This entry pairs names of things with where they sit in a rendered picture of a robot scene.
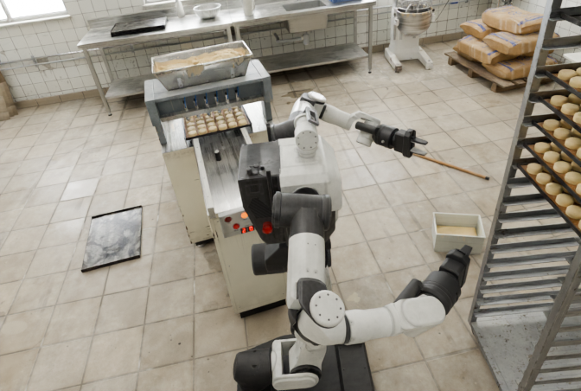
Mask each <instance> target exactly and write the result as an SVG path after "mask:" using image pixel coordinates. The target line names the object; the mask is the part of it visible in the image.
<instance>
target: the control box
mask: <svg viewBox="0 0 581 391"><path fill-rule="evenodd" d="M245 212H246V211H245V210H244V209H243V207H241V208H235V209H231V210H228V211H224V212H221V213H218V216H219V219H220V225H221V229H222V233H223V236H224V238H227V237H231V236H235V235H237V234H243V231H242V229H243V228H245V229H246V233H247V232H251V230H250V228H249V227H252V229H253V230H256V229H255V227H254V226H253V224H252V222H251V221H250V219H249V217H248V216H247V217H246V218H242V217H241V215H242V214H243V213H245ZM227 217H231V218H232V220H231V221H230V222H225V219H226V218H227ZM234 224H239V228H238V229H234V228H233V225H234ZM245 229H243V230H245Z"/></svg>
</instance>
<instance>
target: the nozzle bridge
mask: <svg viewBox="0 0 581 391"><path fill-rule="evenodd" d="M237 87H239V100H236V97H235V89H237ZM227 88H228V97H229V103H227V102H226V98H225V92H226V91H227ZM216 91H217V93H218V99H219V104H218V105H216V103H215V99H214V94H215V93H216ZM206 93H207V100H208V104H209V107H206V106H205V102H204V96H206ZM195 95H196V101H197V103H198V107H199V109H195V105H194V98H195ZM184 97H185V101H186V103H187V106H188V111H187V112H185V111H184V107H183V102H182V101H183V100H184ZM260 101H261V106H262V113H263V115H264V117H265V119H266V121H271V120H272V114H271V101H273V95H272V88H271V76H270V75H269V74H268V73H267V72H266V70H265V69H264V67H263V66H262V64H261V63H260V62H259V60H258V59H257V60H252V61H250V63H249V66H248V69H247V71H246V75H244V76H240V77H235V78H231V79H226V80H218V81H214V82H209V83H205V84H200V85H196V86H191V87H184V88H179V89H175V90H170V91H168V90H167V89H166V88H165V87H164V86H163V84H162V83H161V82H160V81H159V80H158V79H154V80H146V81H145V82H144V102H145V105H146V107H147V110H148V113H149V115H150V121H151V123H152V126H153V127H154V126H155V127H156V133H157V136H158V138H159V141H160V144H161V145H163V144H167V135H166V132H165V130H164V126H163V122H166V121H170V120H175V119H182V118H186V117H190V116H195V115H199V114H203V113H207V112H214V111H219V110H223V109H227V108H231V107H236V106H243V105H247V104H251V103H255V102H260Z"/></svg>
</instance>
